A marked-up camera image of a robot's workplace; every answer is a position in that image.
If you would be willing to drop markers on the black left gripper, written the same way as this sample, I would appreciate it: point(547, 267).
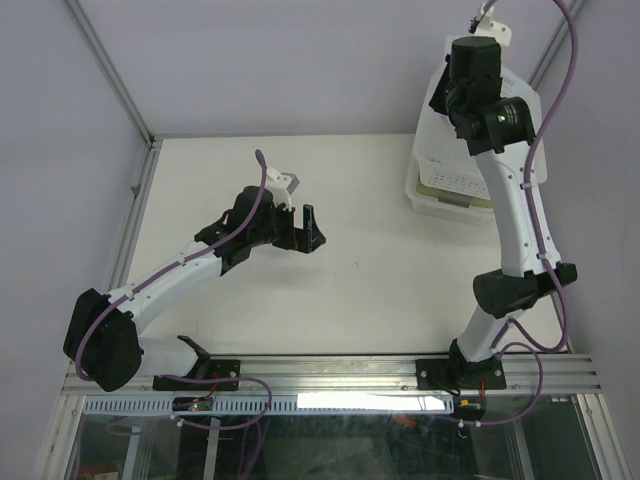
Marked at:
point(305, 240)

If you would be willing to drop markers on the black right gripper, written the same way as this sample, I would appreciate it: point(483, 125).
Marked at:
point(436, 101)

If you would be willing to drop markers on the large white perforated basket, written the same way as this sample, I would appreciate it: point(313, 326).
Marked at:
point(443, 160)

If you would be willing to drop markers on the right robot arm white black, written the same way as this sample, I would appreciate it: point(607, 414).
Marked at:
point(500, 135)

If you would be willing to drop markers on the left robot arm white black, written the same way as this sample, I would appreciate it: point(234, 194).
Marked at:
point(105, 337)

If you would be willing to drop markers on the small white perforated basket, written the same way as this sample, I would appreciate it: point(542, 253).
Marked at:
point(429, 205)

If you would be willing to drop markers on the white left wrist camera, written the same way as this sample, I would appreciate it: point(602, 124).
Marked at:
point(282, 187)

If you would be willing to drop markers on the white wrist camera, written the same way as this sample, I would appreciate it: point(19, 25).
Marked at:
point(282, 187)
point(484, 24)

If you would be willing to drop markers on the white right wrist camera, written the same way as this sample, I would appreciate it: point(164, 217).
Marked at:
point(484, 24)

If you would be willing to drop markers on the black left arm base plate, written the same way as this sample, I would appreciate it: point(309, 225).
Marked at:
point(213, 368)

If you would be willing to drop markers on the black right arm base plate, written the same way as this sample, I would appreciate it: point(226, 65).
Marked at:
point(447, 375)

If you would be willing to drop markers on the aluminium frame rail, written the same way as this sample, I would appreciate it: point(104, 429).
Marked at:
point(390, 287)

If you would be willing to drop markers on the white slotted cable duct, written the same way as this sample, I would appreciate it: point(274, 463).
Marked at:
point(253, 405)

